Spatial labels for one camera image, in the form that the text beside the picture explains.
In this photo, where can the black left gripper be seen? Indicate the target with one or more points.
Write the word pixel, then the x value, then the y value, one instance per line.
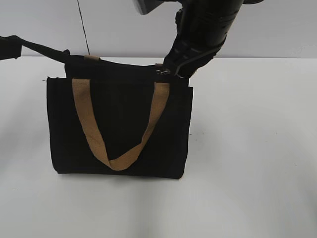
pixel 11 48

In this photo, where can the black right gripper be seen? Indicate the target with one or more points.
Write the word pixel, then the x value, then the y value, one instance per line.
pixel 201 33

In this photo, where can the black tote bag tan handles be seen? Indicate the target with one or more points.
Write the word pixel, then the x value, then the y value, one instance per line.
pixel 117 119

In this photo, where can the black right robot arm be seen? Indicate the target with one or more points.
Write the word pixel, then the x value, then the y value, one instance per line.
pixel 229 7

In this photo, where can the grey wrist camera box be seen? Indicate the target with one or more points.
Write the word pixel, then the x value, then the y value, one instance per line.
pixel 144 7

